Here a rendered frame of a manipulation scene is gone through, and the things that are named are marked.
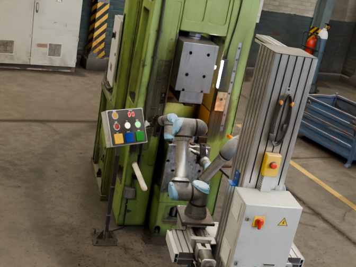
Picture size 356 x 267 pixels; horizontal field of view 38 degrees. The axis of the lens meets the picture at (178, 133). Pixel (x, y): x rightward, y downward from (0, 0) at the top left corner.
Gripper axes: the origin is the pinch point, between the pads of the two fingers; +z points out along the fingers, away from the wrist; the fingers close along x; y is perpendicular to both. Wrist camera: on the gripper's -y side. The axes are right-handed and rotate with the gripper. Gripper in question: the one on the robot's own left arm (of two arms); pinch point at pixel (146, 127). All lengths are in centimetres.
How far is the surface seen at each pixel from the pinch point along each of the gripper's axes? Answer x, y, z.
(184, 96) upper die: -39.1, 21.6, -6.2
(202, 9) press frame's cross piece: -51, 87, -31
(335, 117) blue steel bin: -407, -7, 95
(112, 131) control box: 24.9, 1.3, 10.2
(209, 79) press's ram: -56, 32, -21
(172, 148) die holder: -32.8, -18.1, 12.4
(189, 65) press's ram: -38, 45, -19
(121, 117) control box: 14.3, 11.2, 10.3
